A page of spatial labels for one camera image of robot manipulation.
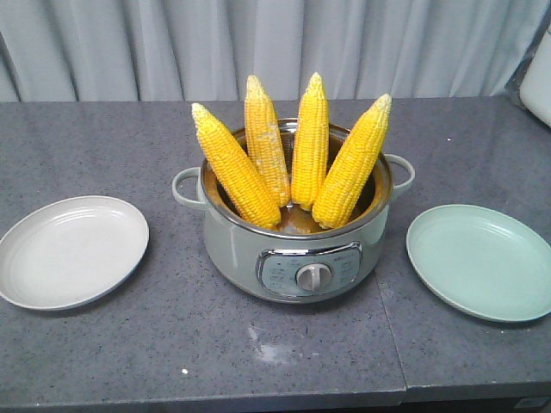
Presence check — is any yellow corn cob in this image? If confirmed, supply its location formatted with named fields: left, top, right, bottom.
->
left=291, top=72, right=329, bottom=211
left=313, top=94, right=392, bottom=229
left=191, top=102, right=282, bottom=229

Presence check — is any pale worn corn cob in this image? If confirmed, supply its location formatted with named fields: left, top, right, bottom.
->
left=244, top=75, right=290, bottom=207

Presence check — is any sage green electric cooker pot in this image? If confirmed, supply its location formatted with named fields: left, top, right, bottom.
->
left=171, top=118, right=416, bottom=305

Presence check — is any white round plate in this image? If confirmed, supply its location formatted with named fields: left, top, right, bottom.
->
left=1, top=195, right=149, bottom=311

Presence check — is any light green round plate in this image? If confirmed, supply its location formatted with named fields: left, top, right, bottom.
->
left=406, top=205, right=550, bottom=323

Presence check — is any grey pleated curtain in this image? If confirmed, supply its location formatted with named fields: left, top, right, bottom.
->
left=1, top=1, right=550, bottom=102

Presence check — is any white blender appliance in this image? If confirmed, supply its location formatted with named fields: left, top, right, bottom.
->
left=505, top=27, right=550, bottom=126

